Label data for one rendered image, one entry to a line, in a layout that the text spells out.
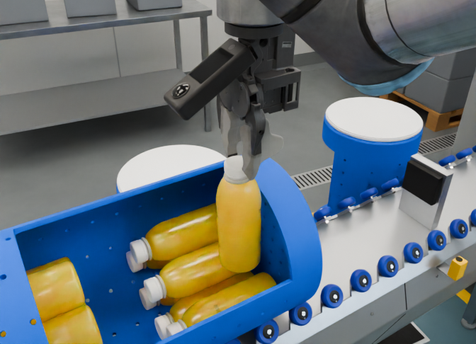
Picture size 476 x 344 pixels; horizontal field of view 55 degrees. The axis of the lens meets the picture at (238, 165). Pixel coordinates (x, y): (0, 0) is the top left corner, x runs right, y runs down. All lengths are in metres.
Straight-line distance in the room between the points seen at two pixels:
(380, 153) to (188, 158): 0.53
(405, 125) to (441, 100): 2.31
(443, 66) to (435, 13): 3.30
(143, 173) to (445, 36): 0.86
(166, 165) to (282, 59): 0.60
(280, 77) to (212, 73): 0.09
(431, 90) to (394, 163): 2.42
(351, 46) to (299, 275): 0.42
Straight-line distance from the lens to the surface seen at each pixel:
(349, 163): 1.33
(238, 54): 0.55
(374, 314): 1.02
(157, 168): 1.12
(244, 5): 0.53
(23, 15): 3.08
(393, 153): 1.32
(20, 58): 3.93
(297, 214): 0.71
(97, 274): 0.88
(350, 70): 0.44
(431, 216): 1.16
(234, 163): 0.64
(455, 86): 3.70
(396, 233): 1.14
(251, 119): 0.57
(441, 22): 0.34
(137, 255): 0.77
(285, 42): 0.59
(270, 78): 0.57
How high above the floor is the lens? 1.63
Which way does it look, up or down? 32 degrees down
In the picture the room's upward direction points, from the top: straight up
